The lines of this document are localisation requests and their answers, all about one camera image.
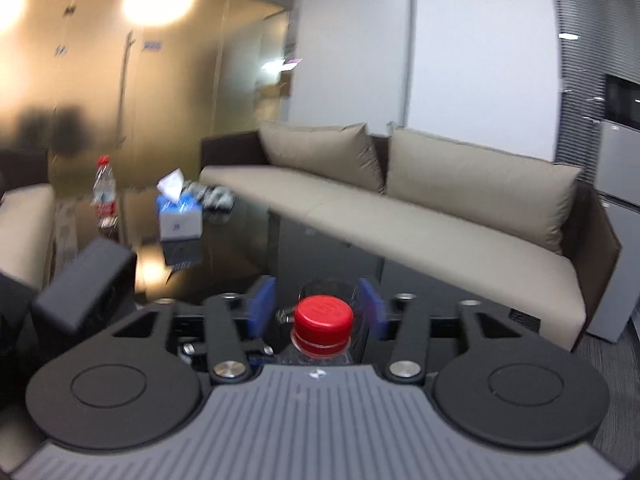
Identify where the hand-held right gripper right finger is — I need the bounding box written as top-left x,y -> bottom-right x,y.
357,277 -> 527,385

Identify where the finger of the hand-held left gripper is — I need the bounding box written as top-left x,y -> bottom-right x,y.
176,337 -> 275,368

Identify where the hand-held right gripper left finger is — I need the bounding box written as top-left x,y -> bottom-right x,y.
105,276 -> 277,385

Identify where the clear glass mug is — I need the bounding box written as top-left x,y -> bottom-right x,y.
297,278 -> 364,307

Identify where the red bottle cap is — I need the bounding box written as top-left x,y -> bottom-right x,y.
292,295 -> 355,357

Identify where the clear plastic water bottle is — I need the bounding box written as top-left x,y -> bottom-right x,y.
272,332 -> 360,368
90,155 -> 119,230

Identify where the beige and brown armchair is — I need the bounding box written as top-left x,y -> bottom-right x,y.
0,148 -> 56,282

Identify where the beige and brown sofa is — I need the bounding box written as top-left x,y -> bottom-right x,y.
199,130 -> 624,354

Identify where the blue and white tissue box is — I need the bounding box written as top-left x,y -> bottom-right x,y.
155,168 -> 205,242

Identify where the dark patterned bundle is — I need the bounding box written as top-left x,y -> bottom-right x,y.
182,181 -> 237,212

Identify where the beige sofa cushion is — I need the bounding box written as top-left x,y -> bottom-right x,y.
259,120 -> 387,194
384,126 -> 585,257

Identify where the grey mini fridge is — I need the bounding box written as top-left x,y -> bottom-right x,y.
584,117 -> 640,346

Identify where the black microwave oven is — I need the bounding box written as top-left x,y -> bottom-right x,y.
602,73 -> 640,129

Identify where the long metal door handle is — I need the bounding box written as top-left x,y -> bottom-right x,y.
116,30 -> 137,150

